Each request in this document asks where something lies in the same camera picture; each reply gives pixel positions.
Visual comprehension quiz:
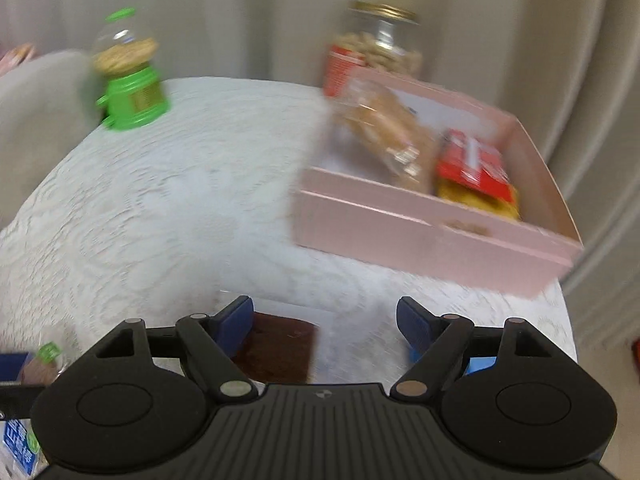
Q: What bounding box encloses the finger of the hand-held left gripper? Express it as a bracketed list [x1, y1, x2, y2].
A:
[0, 352, 34, 418]

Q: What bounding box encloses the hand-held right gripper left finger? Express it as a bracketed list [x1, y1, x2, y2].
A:
[93, 296, 257, 402]

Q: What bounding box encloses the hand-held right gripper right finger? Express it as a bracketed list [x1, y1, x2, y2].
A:
[390, 296, 557, 402]

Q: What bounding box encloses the dark brown cake packet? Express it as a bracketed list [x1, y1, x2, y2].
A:
[216, 290, 337, 387]

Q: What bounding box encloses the pink cardboard box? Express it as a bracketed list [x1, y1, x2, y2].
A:
[291, 66, 585, 302]

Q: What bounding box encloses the yellow snack packet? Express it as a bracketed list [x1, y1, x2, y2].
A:
[436, 180, 522, 223]

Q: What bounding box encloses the red packet with white label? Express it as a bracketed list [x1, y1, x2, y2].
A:
[434, 129, 517, 202]

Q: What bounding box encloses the long biscuit packet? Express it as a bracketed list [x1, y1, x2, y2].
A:
[334, 79, 438, 195]

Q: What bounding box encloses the round packet with green label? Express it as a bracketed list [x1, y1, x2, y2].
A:
[20, 341, 65, 387]

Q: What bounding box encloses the blue and white packet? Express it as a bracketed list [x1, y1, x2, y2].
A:
[0, 417, 41, 480]

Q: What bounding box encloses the small blue snack packet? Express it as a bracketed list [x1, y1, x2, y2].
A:
[409, 349, 498, 377]

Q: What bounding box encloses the white lace tablecloth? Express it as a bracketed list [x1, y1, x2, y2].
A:
[0, 76, 578, 411]

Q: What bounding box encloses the green candy dispenser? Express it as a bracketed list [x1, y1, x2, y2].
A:
[90, 7, 172, 134]

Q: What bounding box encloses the beige upholstered seat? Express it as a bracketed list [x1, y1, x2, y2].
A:
[0, 49, 103, 228]

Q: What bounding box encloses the glass jar of peanuts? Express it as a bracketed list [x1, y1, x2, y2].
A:
[321, 1, 425, 102]

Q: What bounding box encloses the cream curtain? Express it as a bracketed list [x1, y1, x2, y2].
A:
[0, 0, 640, 321]

